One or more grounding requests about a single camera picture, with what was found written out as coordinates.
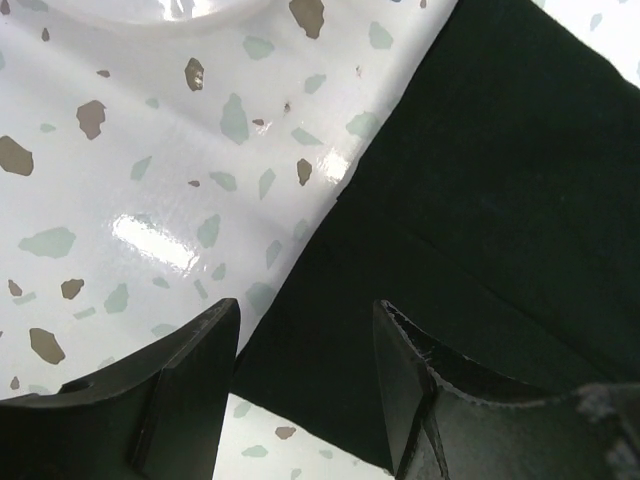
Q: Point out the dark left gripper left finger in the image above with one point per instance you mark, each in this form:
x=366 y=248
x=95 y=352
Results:
x=156 y=414

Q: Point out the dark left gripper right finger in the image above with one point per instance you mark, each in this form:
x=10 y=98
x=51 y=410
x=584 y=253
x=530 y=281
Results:
x=449 y=417

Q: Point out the black t shirt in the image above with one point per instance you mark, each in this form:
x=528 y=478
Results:
x=497 y=207

